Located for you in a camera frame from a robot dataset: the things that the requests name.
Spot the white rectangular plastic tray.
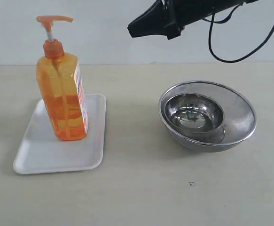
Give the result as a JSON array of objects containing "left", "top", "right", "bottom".
[{"left": 13, "top": 94, "right": 107, "bottom": 175}]

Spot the orange dish soap pump bottle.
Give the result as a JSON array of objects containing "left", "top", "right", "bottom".
[{"left": 36, "top": 16, "right": 89, "bottom": 141}]

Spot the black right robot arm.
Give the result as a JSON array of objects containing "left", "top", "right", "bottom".
[{"left": 127, "top": 0, "right": 253, "bottom": 40}]

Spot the steel mesh colander basket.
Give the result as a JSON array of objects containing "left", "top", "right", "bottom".
[{"left": 158, "top": 80, "right": 257, "bottom": 152}]

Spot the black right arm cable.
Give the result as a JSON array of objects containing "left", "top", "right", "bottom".
[{"left": 208, "top": 0, "right": 274, "bottom": 63}]

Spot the small stainless steel bowl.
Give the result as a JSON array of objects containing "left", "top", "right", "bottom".
[{"left": 163, "top": 93, "right": 225, "bottom": 139}]

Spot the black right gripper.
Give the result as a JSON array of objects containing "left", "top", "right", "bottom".
[{"left": 127, "top": 0, "right": 186, "bottom": 40}]

